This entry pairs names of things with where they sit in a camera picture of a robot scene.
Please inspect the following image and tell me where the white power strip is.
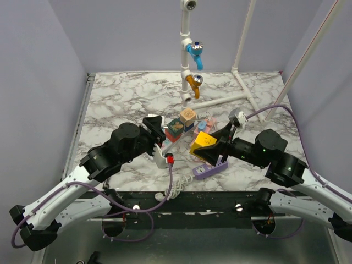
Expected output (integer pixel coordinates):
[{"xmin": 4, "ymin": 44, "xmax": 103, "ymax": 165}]
[{"xmin": 160, "ymin": 122, "xmax": 198, "ymax": 155}]

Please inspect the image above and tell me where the pink power strip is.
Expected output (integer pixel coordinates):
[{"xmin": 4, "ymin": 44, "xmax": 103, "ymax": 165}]
[{"xmin": 193, "ymin": 117, "xmax": 216, "ymax": 140}]

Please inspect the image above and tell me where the blue faucet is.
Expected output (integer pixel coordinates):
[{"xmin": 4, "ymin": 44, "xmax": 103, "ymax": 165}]
[{"xmin": 186, "ymin": 41, "xmax": 204, "ymax": 71}]

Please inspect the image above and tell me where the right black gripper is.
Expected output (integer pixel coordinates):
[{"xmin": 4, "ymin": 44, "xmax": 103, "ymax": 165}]
[{"xmin": 193, "ymin": 120, "xmax": 267, "ymax": 168}]

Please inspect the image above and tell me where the orange faucet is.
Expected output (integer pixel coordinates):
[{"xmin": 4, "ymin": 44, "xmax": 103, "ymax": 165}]
[{"xmin": 185, "ymin": 74, "xmax": 204, "ymax": 99}]

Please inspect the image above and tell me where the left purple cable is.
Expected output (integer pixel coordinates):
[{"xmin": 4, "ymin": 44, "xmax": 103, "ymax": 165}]
[{"xmin": 10, "ymin": 159, "xmax": 174, "ymax": 249}]

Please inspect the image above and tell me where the red cube plug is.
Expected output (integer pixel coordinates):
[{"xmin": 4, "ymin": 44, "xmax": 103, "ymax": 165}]
[{"xmin": 164, "ymin": 129, "xmax": 182, "ymax": 142}]

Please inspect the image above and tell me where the purple power strip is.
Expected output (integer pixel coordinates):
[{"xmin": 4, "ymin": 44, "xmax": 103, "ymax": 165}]
[{"xmin": 192, "ymin": 160, "xmax": 228, "ymax": 180}]

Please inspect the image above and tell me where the white pvc pipe frame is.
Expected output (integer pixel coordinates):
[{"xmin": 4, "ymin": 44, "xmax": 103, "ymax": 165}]
[{"xmin": 180, "ymin": 1, "xmax": 345, "ymax": 124}]

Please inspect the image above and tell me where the white coiled cable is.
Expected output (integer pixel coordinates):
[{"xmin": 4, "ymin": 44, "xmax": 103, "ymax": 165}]
[{"xmin": 155, "ymin": 174, "xmax": 194, "ymax": 201}]

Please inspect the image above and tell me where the yellow cube socket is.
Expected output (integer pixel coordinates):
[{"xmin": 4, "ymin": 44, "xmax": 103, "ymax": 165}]
[{"xmin": 190, "ymin": 131, "xmax": 217, "ymax": 161}]

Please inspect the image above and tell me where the light blue small plug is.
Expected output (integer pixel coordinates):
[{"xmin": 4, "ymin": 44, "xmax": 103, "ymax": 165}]
[{"xmin": 197, "ymin": 120, "xmax": 207, "ymax": 132}]

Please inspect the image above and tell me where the blue cube plug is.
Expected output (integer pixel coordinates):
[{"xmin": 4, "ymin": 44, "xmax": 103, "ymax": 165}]
[{"xmin": 184, "ymin": 122, "xmax": 195, "ymax": 133}]

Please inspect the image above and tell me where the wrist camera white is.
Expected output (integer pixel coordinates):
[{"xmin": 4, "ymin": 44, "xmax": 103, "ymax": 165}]
[
  {"xmin": 228, "ymin": 108, "xmax": 248, "ymax": 129},
  {"xmin": 152, "ymin": 144, "xmax": 174, "ymax": 169}
]

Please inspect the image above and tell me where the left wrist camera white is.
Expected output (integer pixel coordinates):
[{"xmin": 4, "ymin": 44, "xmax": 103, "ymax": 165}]
[{"xmin": 152, "ymin": 144, "xmax": 174, "ymax": 169}]

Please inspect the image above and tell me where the beige cube plug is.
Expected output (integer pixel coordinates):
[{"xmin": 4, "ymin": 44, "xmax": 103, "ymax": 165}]
[{"xmin": 180, "ymin": 107, "xmax": 196, "ymax": 127}]

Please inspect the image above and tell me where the green cube plug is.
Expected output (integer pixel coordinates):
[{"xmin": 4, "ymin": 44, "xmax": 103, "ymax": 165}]
[{"xmin": 168, "ymin": 118, "xmax": 184, "ymax": 138}]

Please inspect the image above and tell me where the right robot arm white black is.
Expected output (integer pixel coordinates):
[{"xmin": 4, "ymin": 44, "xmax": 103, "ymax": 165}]
[{"xmin": 192, "ymin": 123, "xmax": 351, "ymax": 241}]

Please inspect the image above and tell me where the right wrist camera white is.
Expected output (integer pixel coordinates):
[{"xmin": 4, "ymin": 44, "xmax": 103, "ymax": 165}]
[{"xmin": 228, "ymin": 108, "xmax": 248, "ymax": 129}]

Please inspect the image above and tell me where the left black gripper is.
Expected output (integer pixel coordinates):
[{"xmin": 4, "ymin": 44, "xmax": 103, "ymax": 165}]
[{"xmin": 120, "ymin": 117, "xmax": 167, "ymax": 164}]

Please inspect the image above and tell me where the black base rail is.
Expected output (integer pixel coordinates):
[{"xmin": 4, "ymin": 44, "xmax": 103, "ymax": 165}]
[{"xmin": 54, "ymin": 188, "xmax": 311, "ymax": 232}]

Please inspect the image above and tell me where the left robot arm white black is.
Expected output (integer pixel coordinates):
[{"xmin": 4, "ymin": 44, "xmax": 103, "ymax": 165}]
[{"xmin": 9, "ymin": 115, "xmax": 171, "ymax": 251}]

